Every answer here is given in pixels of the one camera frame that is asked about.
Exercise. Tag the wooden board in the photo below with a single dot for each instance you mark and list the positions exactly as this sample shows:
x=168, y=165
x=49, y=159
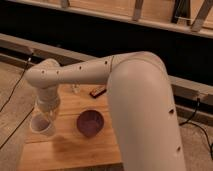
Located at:
x=68, y=148

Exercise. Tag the white ceramic cup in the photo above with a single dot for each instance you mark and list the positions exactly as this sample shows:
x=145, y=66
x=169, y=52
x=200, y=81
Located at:
x=42, y=124

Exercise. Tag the small clear glass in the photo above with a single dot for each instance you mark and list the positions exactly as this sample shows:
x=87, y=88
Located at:
x=76, y=88

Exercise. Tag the dark purple bowl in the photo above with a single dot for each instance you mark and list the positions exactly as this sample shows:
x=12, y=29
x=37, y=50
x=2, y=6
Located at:
x=90, y=123

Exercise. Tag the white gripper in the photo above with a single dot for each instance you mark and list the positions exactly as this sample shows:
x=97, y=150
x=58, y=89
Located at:
x=47, y=106

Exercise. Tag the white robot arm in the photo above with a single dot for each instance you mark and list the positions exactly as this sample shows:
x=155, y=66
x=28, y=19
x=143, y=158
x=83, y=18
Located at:
x=140, y=101

